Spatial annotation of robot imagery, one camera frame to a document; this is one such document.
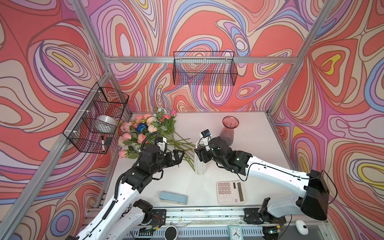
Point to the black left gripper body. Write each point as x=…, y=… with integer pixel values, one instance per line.
x=161, y=163

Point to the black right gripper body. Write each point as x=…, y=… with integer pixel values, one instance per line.
x=207, y=156

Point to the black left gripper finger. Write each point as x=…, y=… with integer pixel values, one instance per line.
x=177, y=160
x=178, y=153

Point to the blue artificial rose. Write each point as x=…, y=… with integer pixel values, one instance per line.
x=141, y=127

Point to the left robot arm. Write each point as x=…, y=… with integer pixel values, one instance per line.
x=125, y=210

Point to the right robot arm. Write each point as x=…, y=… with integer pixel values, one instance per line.
x=310, y=194

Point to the white ribbed vase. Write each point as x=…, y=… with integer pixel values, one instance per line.
x=199, y=166

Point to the purple glass vase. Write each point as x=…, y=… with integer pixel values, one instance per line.
x=230, y=123

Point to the pile of artificial flowers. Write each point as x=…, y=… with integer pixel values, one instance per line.
x=162, y=122

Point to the light blue eraser box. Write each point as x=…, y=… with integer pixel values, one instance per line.
x=173, y=198

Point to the pink calculator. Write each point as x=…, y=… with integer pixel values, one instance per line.
x=230, y=193

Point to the white tape roll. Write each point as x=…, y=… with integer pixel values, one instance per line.
x=105, y=124

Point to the round black speaker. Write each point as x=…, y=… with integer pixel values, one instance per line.
x=171, y=233

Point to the small green clock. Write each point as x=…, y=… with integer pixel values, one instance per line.
x=235, y=233

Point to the white computer mouse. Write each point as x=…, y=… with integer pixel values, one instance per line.
x=301, y=227

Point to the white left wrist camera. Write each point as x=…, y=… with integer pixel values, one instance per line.
x=162, y=143

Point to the left black wire basket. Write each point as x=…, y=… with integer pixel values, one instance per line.
x=93, y=129

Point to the black wire basket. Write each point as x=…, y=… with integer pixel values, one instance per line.
x=204, y=68
x=93, y=129

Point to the back black wire basket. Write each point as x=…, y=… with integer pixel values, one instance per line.
x=204, y=68

